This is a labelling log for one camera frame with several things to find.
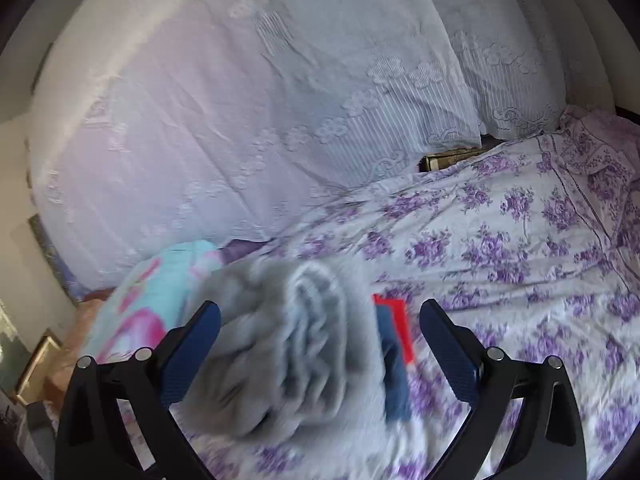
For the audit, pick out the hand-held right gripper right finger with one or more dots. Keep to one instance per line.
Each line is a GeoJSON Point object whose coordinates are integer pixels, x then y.
{"type": "Point", "coordinates": [450, 355]}

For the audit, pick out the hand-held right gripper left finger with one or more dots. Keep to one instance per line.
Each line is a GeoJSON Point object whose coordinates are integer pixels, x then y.
{"type": "Point", "coordinates": [192, 355]}

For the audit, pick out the grey fleece pants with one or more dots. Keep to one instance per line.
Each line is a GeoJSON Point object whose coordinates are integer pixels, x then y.
{"type": "Point", "coordinates": [295, 355]}

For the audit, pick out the red flat item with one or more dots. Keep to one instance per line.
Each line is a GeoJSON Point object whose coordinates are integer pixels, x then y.
{"type": "Point", "coordinates": [400, 320]}

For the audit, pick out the folded blue denim jeans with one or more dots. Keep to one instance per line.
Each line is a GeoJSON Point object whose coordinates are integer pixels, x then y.
{"type": "Point", "coordinates": [395, 385]}

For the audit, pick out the folded turquoise floral blanket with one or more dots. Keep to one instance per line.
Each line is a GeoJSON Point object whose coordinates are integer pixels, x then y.
{"type": "Point", "coordinates": [150, 300]}

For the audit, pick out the bed with purple floral sheet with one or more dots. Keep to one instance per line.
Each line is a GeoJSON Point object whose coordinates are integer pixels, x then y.
{"type": "Point", "coordinates": [500, 270]}

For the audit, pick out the brown cushion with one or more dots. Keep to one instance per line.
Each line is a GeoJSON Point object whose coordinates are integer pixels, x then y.
{"type": "Point", "coordinates": [90, 320]}

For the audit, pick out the purple cloth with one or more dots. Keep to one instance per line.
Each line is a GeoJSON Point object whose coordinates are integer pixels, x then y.
{"type": "Point", "coordinates": [242, 250]}

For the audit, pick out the dark gold-edged board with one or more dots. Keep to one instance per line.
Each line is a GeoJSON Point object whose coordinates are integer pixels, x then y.
{"type": "Point", "coordinates": [452, 159]}

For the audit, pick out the purple floral pillow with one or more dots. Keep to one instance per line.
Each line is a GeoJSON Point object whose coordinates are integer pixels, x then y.
{"type": "Point", "coordinates": [600, 170]}

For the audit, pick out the white lace cover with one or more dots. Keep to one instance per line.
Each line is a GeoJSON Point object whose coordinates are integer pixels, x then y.
{"type": "Point", "coordinates": [200, 110]}

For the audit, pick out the white lace pillow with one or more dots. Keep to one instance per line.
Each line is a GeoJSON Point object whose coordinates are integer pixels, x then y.
{"type": "Point", "coordinates": [500, 50]}

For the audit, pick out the gold picture frame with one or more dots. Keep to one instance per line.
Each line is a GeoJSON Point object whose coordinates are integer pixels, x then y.
{"type": "Point", "coordinates": [37, 365]}

